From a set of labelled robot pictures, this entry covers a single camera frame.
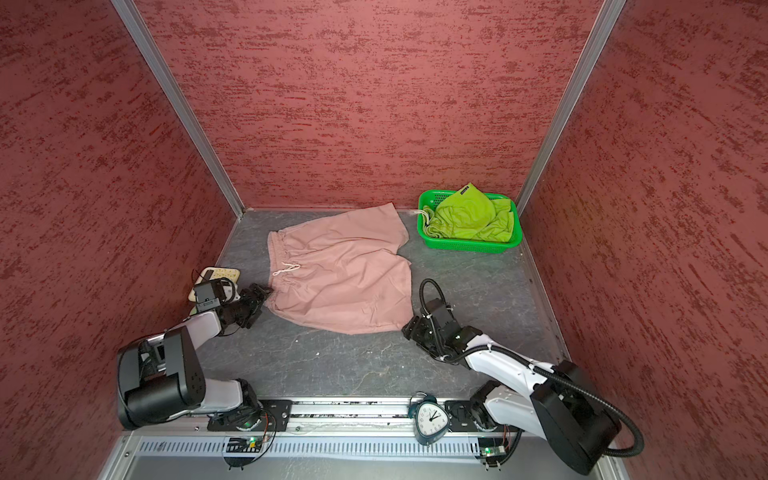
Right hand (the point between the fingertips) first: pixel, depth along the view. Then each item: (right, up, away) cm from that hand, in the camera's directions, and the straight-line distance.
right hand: (406, 341), depth 85 cm
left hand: (-43, +10, +7) cm, 45 cm away
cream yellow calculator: (-64, +18, +15) cm, 69 cm away
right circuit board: (+20, -21, -14) cm, 32 cm away
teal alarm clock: (+5, -14, -14) cm, 21 cm away
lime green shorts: (+26, +40, +30) cm, 56 cm away
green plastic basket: (+11, +47, +31) cm, 57 cm away
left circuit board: (-41, -21, -14) cm, 48 cm away
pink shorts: (-21, +18, +16) cm, 32 cm away
